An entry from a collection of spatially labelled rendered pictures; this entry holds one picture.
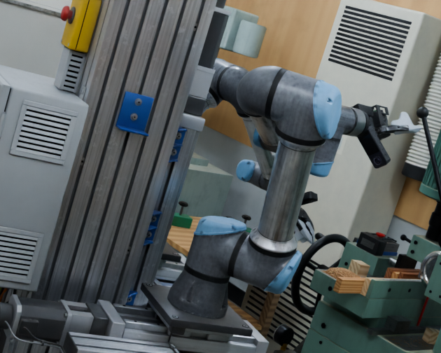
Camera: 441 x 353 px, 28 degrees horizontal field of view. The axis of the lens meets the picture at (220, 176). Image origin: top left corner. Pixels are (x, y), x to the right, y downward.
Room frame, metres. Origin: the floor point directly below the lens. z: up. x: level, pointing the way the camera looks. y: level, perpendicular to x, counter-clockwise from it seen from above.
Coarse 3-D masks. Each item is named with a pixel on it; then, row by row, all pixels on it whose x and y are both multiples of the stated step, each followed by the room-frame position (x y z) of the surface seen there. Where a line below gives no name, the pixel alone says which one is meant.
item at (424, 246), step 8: (416, 240) 2.58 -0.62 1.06; (424, 240) 2.57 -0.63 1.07; (432, 240) 2.59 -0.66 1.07; (416, 248) 2.58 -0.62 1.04; (424, 248) 2.56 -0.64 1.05; (432, 248) 2.54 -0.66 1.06; (440, 248) 2.52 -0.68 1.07; (408, 256) 2.59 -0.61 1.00; (416, 256) 2.57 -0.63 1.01; (424, 256) 2.55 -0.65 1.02
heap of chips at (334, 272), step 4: (332, 268) 2.49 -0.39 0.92; (336, 268) 2.49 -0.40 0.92; (340, 268) 2.49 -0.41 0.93; (344, 268) 2.50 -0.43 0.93; (328, 272) 2.49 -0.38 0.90; (332, 272) 2.48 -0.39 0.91; (336, 272) 2.47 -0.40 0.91; (340, 272) 2.47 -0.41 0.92; (344, 272) 2.47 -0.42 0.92; (348, 272) 2.47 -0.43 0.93; (352, 272) 2.48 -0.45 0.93; (332, 276) 2.47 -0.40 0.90; (336, 276) 2.46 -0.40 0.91; (340, 276) 2.46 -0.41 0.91; (344, 276) 2.45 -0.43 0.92; (348, 276) 2.45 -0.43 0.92; (352, 276) 2.45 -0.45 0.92; (356, 276) 2.47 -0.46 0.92
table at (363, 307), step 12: (324, 276) 2.48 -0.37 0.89; (372, 276) 2.63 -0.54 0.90; (312, 288) 2.49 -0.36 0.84; (324, 288) 2.47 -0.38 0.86; (336, 300) 2.43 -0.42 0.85; (348, 300) 2.40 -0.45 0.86; (360, 300) 2.37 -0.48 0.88; (372, 300) 2.37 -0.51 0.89; (384, 300) 2.41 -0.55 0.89; (396, 300) 2.45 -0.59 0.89; (408, 300) 2.49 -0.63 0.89; (420, 300) 2.54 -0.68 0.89; (432, 300) 2.58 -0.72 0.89; (360, 312) 2.36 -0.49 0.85; (372, 312) 2.38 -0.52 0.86; (384, 312) 2.42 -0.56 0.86; (396, 312) 2.46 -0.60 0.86; (408, 312) 2.51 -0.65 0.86; (420, 312) 2.55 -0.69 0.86; (432, 312) 2.60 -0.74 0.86
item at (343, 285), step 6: (336, 282) 2.32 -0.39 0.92; (342, 282) 2.31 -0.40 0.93; (348, 282) 2.33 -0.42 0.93; (354, 282) 2.35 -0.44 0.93; (360, 282) 2.37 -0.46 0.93; (336, 288) 2.32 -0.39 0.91; (342, 288) 2.32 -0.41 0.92; (348, 288) 2.34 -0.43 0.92; (354, 288) 2.36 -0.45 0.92; (360, 288) 2.38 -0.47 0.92
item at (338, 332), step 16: (320, 304) 2.54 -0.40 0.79; (320, 320) 2.53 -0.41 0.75; (336, 320) 2.49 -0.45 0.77; (352, 320) 2.45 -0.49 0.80; (336, 336) 2.47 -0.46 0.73; (352, 336) 2.44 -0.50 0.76; (368, 336) 2.40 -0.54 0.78; (384, 336) 2.39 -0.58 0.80; (400, 336) 2.44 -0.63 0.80; (416, 336) 2.49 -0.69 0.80; (352, 352) 2.42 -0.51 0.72; (368, 352) 2.39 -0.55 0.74; (384, 352) 2.35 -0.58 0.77; (400, 352) 2.32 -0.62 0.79; (416, 352) 2.34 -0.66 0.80; (432, 352) 2.38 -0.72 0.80
